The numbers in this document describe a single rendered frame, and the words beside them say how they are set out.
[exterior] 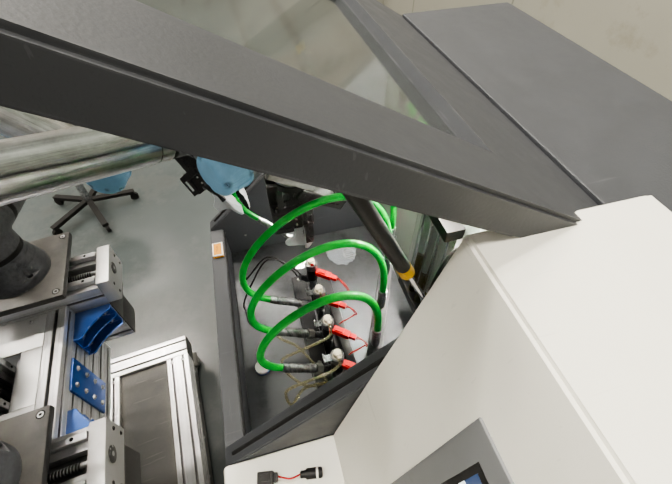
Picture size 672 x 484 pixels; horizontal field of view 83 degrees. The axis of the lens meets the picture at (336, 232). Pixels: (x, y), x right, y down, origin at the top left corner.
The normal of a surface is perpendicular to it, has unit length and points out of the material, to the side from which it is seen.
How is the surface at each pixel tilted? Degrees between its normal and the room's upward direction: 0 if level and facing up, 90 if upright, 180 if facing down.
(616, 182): 0
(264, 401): 0
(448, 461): 76
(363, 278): 0
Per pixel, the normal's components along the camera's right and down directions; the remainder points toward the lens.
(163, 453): 0.00, -0.66
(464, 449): -0.94, 0.04
